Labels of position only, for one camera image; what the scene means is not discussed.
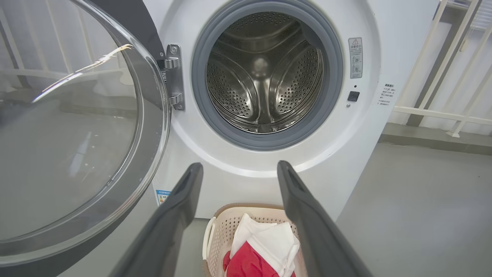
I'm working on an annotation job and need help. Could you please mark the metal washer door hinge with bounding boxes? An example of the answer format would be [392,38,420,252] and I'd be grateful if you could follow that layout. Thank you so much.
[158,44,186,112]

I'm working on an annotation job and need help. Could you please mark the grey warning sticker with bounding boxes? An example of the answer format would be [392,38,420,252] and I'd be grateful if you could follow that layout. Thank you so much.
[348,37,364,79]

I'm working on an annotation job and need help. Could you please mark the black printed text label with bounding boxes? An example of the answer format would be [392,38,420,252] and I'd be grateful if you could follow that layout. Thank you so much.
[378,82,395,107]

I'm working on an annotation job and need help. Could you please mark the grey concrete curb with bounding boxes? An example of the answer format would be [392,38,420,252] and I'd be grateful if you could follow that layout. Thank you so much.
[378,122,492,157]

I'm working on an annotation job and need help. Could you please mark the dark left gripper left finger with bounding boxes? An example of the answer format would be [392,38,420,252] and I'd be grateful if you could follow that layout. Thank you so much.
[109,162,204,277]

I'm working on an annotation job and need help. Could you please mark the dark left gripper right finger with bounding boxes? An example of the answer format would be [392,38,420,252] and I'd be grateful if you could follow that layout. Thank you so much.
[277,160,374,277]

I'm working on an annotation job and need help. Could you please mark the round black glass washer door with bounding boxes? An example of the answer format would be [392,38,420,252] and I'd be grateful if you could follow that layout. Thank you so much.
[0,0,172,277]

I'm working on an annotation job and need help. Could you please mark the stainless steel washing machine drum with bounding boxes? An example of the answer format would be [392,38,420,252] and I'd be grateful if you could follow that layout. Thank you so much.
[206,11,324,134]

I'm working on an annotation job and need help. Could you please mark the white metal railing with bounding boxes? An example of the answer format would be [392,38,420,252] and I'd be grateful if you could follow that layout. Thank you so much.
[391,0,492,138]

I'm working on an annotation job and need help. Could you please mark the white front-load washing machine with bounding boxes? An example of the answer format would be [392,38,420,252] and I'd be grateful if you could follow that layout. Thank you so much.
[141,0,441,222]

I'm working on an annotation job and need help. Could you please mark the red and white garment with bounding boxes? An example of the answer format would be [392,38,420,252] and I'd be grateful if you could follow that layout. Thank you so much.
[223,213,301,277]

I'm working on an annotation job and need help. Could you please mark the cream laundry basket brown rim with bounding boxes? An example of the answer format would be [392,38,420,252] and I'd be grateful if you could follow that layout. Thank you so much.
[202,203,308,277]

